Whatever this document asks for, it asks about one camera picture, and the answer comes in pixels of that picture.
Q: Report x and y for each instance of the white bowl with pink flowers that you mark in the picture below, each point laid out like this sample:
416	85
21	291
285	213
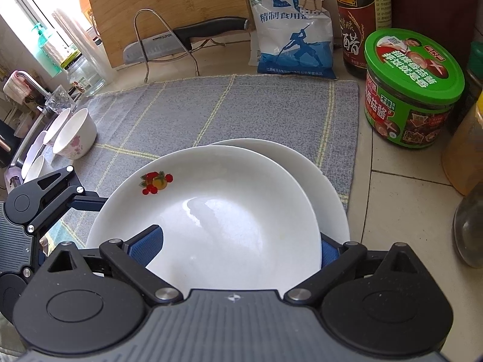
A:
75	135
56	126
36	166

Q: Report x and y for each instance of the glass jar with black lid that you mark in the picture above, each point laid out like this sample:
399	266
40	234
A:
85	79

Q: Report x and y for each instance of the dark vinegar bottle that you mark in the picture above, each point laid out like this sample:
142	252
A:
358	26

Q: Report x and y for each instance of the spice jar with yellow lid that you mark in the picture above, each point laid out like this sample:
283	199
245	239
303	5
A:
466	151

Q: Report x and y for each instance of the clear plastic wrap roll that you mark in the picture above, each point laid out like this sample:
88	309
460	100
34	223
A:
88	49

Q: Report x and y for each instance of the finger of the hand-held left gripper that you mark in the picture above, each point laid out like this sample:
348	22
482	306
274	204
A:
88	203

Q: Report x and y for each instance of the green dish soap bottle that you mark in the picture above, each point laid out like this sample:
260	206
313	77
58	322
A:
47	52

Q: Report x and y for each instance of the white and blue salt bag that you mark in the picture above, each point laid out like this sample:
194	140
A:
290	37

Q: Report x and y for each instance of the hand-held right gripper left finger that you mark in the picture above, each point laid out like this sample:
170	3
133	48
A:
147	243

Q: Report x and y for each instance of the brown knife block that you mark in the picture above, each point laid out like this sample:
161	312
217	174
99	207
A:
434	0

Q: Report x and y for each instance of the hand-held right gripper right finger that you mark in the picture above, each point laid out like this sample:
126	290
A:
330	252

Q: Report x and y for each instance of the metal faucet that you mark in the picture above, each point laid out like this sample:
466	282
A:
22	83

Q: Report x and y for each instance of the grey checked cloth mat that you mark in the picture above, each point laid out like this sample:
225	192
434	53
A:
234	113

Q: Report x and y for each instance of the clear glass mug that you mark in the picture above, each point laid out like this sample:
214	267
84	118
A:
60	100

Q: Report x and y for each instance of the glass bottle with red cap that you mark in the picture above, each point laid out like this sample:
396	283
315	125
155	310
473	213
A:
471	230

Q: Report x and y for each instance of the sauce jar with green lid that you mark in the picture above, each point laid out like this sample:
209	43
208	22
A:
411	83

